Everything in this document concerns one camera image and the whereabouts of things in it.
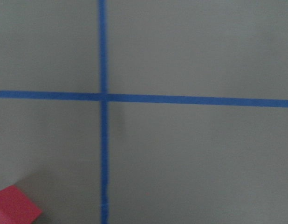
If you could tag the red cube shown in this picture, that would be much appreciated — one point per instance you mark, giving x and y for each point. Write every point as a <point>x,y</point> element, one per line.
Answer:
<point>16,207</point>

